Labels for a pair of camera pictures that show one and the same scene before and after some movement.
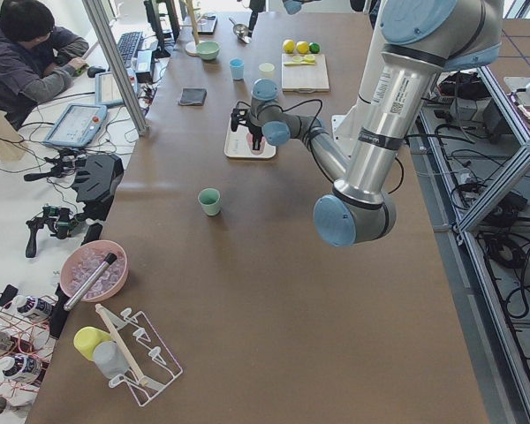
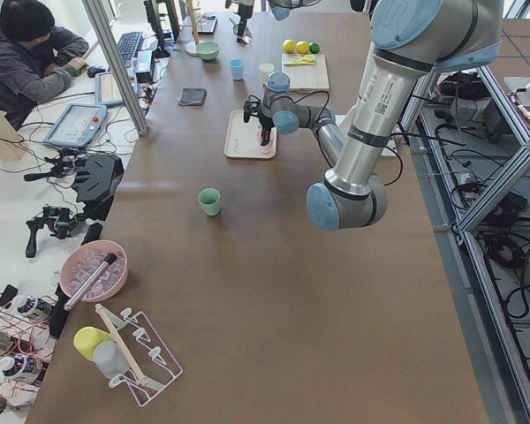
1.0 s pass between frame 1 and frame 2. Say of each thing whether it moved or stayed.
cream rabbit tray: stayed
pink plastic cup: moved
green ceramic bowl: stayed
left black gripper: moved
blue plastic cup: stayed
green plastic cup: stayed
